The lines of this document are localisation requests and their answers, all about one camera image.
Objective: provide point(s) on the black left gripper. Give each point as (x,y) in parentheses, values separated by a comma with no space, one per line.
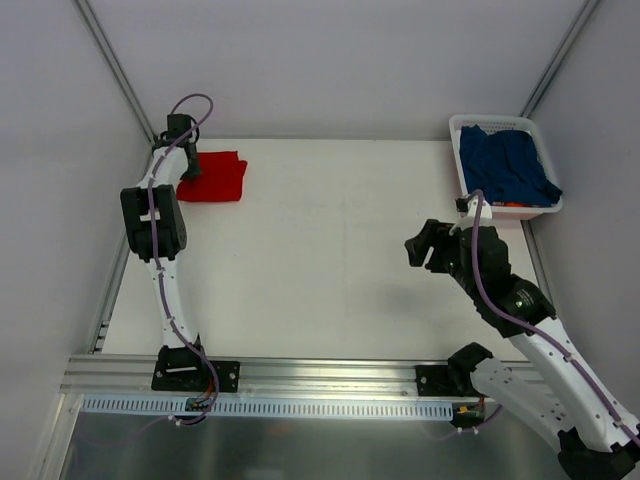
(190,163)

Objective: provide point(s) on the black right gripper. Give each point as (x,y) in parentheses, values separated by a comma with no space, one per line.
(431,248)

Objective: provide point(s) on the red t shirt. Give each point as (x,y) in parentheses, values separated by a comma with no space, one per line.
(221,179)

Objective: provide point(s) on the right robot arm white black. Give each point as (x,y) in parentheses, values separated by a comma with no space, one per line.
(592,434)

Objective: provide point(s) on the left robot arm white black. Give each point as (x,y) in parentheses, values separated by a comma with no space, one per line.
(156,234)

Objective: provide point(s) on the blue t shirt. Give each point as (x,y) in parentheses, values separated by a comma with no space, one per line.
(504,165)

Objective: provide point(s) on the white plastic laundry basket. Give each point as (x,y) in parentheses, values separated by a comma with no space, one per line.
(491,124)

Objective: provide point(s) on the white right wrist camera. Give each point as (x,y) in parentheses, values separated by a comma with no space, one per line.
(478,213)

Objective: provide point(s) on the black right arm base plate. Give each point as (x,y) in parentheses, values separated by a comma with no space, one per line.
(440,380)

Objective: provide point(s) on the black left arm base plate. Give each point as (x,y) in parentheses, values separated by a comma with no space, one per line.
(225,375)

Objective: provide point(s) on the aluminium mounting rail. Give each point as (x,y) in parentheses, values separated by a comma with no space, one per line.
(259,377)

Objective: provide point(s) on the white slotted cable duct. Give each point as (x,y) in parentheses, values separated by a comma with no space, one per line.
(228,406)

